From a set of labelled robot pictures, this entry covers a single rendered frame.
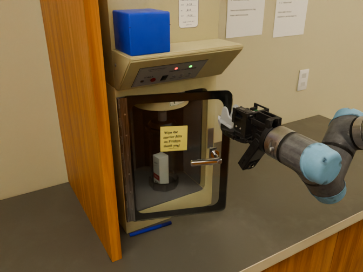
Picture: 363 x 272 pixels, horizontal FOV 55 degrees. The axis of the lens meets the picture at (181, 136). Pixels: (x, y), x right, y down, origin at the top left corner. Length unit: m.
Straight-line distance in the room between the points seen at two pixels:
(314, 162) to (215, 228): 0.53
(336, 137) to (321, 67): 1.29
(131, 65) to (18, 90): 0.60
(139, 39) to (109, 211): 0.45
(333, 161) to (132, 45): 0.48
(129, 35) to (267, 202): 0.78
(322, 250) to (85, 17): 1.06
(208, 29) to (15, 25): 0.62
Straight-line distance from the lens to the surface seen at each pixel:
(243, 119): 0.84
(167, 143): 0.97
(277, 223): 1.21
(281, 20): 1.81
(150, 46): 0.81
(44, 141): 1.39
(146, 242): 1.11
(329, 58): 2.15
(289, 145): 0.75
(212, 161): 0.97
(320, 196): 0.84
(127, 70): 0.82
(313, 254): 1.33
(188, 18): 0.98
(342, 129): 0.86
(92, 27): 0.78
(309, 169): 0.72
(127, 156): 0.98
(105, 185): 0.91
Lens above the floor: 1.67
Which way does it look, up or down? 25 degrees down
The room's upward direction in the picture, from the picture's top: straight up
